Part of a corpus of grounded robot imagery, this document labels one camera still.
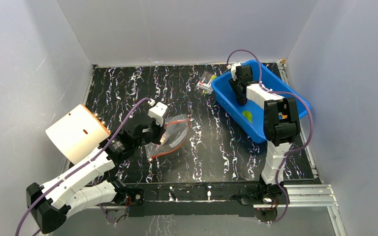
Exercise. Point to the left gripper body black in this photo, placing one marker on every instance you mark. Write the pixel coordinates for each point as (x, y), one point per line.
(154, 135)

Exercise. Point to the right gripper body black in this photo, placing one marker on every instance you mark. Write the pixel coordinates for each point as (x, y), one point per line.
(239, 86)

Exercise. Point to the clear zip bag orange zipper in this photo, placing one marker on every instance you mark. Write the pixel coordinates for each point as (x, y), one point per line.
(176, 131)

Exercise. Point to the green toy leaf vegetable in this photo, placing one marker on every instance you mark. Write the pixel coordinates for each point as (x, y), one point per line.
(247, 115)

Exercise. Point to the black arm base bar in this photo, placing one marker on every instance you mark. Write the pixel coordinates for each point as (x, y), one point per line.
(242, 198)

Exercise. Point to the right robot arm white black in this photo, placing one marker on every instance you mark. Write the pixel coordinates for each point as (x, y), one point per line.
(280, 127)

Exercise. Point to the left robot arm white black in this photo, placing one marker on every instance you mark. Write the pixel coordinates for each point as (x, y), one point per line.
(93, 150)

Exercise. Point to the small clear marker box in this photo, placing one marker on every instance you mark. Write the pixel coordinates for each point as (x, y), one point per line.
(204, 84)

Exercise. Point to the blue plastic bin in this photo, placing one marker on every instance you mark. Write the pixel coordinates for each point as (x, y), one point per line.
(227, 99)

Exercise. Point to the white paper towel roll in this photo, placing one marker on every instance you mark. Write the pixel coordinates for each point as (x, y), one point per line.
(77, 133)

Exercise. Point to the black marbled table mat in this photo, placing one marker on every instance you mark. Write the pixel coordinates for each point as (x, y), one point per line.
(216, 148)

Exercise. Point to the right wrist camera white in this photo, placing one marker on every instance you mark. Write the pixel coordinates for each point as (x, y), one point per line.
(232, 69)

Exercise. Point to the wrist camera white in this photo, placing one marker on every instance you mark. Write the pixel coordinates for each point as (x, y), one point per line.
(232, 69)
(158, 112)

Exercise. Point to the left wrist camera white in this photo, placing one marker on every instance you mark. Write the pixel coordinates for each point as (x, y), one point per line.
(158, 112)

